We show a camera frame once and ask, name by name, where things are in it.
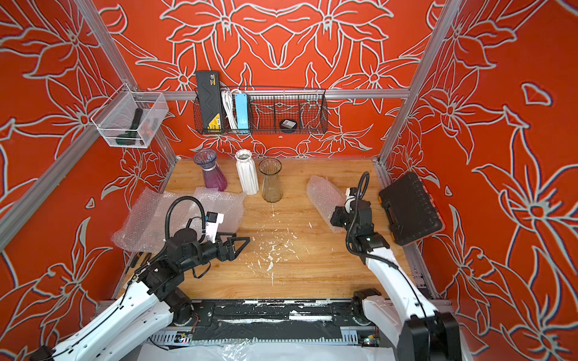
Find bubble bundle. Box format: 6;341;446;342
306;175;346;233

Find black wire wall basket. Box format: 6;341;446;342
193;88;329;135

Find clear plastic wall bin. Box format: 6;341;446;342
90;84;169;149

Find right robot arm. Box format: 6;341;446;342
331;171;465;360

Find purple glass vase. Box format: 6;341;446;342
194;149;228;192

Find bubble wrap sheet of vase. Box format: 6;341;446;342
112;189;178;254

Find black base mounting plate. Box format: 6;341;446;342
148;299;386;348

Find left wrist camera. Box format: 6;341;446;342
205;211;224;243

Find white coiled cable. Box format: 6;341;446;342
220;89;238;132

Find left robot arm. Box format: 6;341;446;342
30;196;251;360

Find black plastic tool case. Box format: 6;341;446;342
379;171;445;247

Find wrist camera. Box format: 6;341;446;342
205;211;224;243
344;187;358;214

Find light blue box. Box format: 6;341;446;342
234;93;249;132

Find small black device in basket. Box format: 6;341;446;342
279;119;298;133

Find clear glass vase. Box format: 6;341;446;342
259;158;283;203

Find orange handled pliers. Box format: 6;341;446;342
129;252;152;269

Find black box with yellow label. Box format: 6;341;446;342
196;71;224;134

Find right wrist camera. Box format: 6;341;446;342
344;187;358;214

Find white ribbed ceramic vase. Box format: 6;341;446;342
235;149;259;196

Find bubble roll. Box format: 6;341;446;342
153;187;246;236

